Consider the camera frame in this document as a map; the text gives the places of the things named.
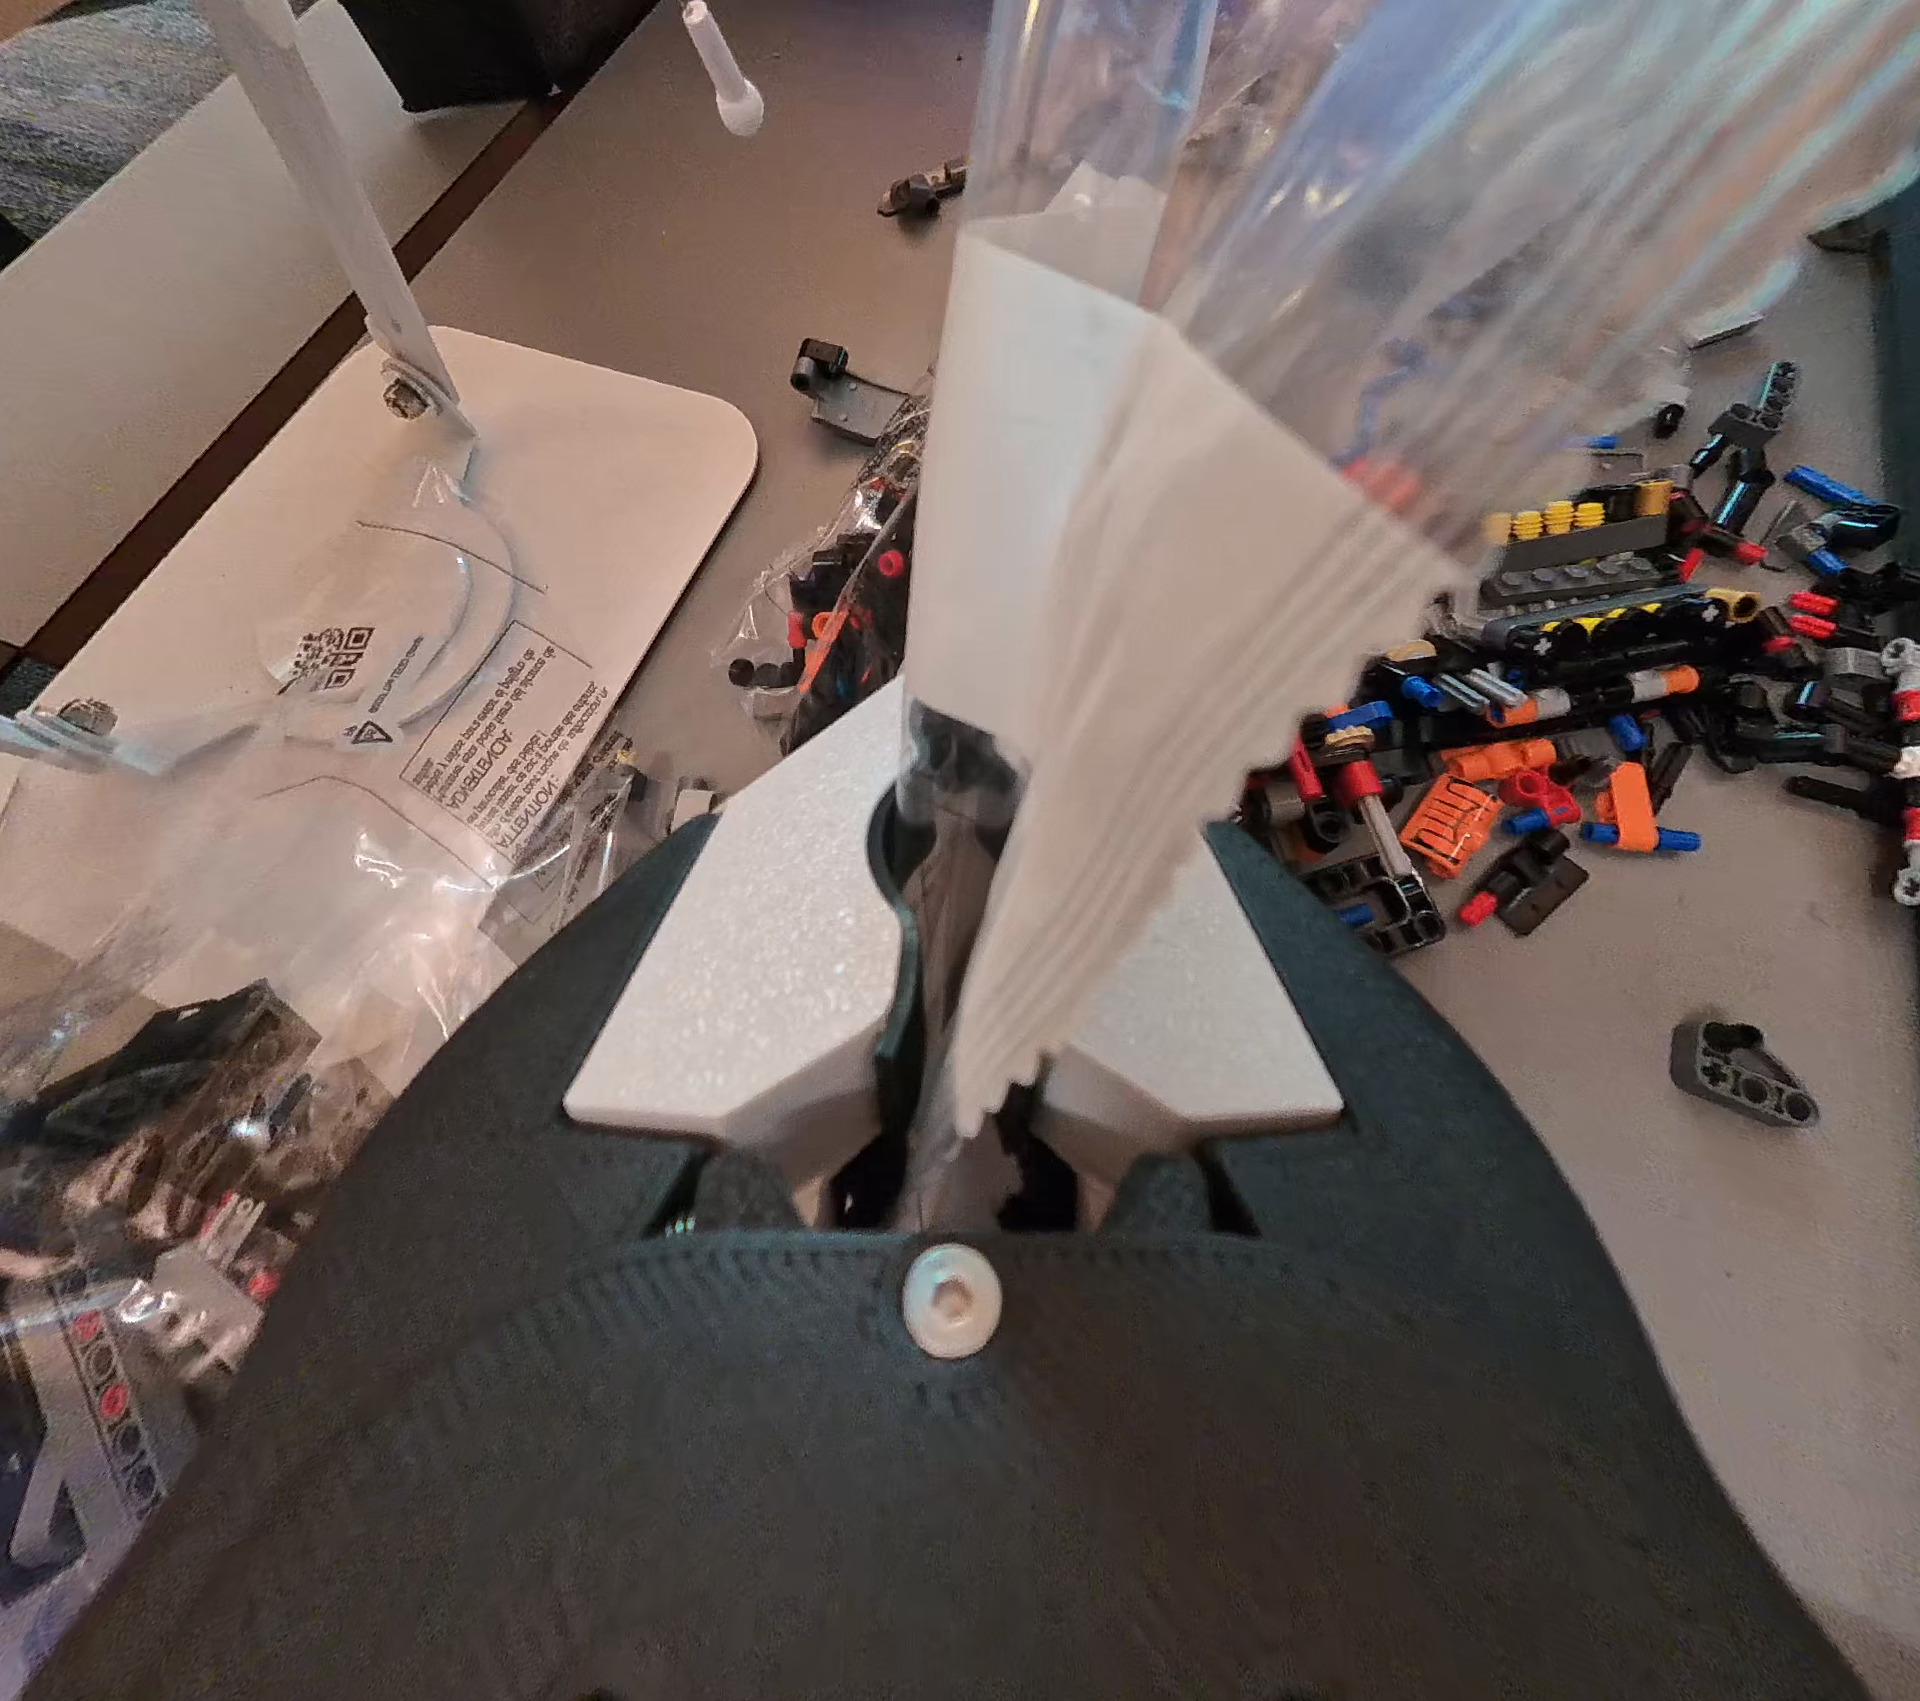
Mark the lego subassembly with curved panel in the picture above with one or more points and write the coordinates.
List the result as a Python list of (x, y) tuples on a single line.
[(863, 396)]

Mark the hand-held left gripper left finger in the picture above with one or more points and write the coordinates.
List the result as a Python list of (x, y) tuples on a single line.
[(720, 982)]

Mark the small bag of black parts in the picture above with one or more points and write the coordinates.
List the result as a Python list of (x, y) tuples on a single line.
[(165, 1086)]

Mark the white book stand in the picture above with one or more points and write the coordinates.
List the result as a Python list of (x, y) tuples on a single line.
[(570, 472)]

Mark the clear bag of lego pieces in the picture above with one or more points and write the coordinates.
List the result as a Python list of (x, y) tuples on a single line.
[(1139, 457)]

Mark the scattered loose lego pieces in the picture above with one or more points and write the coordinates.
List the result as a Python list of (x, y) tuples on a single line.
[(1740, 1071)]

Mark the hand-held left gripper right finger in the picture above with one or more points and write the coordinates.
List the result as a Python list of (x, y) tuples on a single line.
[(1245, 1057)]

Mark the orange striped lego panel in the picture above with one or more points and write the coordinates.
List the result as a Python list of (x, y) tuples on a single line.
[(1457, 827)]

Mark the narrow clear bag red pins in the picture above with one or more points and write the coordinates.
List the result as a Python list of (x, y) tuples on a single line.
[(833, 622)]

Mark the lego car chassis assembly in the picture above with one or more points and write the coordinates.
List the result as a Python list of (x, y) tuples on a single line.
[(1590, 637)]

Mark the black perforated mat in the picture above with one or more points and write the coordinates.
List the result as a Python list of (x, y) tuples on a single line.
[(1898, 352)]

